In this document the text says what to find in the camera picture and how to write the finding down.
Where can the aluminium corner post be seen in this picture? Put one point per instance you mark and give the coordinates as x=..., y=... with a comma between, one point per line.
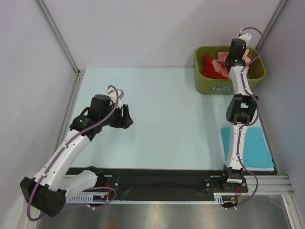
x=275, y=16
x=58, y=36

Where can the white slotted cable duct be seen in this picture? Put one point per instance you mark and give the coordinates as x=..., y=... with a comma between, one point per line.
x=103, y=198

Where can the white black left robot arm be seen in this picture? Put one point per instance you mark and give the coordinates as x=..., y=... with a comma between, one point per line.
x=47, y=191

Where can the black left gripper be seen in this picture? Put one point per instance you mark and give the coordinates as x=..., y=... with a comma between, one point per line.
x=123, y=122

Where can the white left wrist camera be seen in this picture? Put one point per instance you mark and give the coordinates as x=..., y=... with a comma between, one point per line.
x=115, y=96

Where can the red t shirt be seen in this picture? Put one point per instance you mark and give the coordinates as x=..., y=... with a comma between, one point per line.
x=212, y=69

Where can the right aluminium corner post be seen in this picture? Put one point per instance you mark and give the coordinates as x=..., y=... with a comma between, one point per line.
x=275, y=16

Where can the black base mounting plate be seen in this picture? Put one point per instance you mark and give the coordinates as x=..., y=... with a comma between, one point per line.
x=166, y=185

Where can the pink t shirt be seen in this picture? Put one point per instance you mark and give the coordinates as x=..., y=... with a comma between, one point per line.
x=220, y=63

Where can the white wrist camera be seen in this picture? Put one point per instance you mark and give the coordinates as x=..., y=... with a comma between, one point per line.
x=245, y=37
x=115, y=96

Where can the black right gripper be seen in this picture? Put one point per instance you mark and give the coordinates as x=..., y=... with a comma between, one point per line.
x=243, y=50

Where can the left aluminium corner post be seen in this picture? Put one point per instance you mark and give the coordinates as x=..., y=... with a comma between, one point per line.
x=58, y=36

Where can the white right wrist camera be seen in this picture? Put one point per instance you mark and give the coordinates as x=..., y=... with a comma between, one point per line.
x=245, y=37

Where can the aluminium front frame rail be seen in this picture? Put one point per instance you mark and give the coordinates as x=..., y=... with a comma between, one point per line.
x=267, y=185

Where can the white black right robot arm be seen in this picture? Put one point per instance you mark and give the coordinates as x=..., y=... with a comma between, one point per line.
x=240, y=113

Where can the folded blue t shirt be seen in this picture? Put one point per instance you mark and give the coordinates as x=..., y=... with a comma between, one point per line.
x=256, y=154

